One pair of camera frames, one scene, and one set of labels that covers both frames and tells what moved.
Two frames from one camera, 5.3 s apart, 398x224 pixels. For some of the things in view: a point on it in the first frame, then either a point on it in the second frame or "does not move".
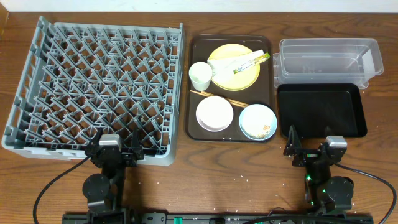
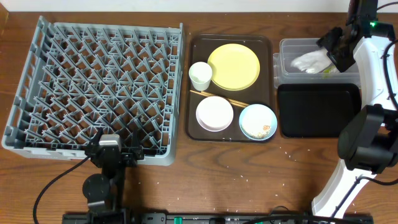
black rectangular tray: [321, 109] does not move
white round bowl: [214, 114] does not move
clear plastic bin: [327, 61] does not move
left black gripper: [125, 157] does not move
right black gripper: [306, 156] to [326, 42]
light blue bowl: [258, 122] does not move
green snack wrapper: [264, 57] to [328, 73]
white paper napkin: [223, 67] to [312, 61]
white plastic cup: [200, 73] does not move
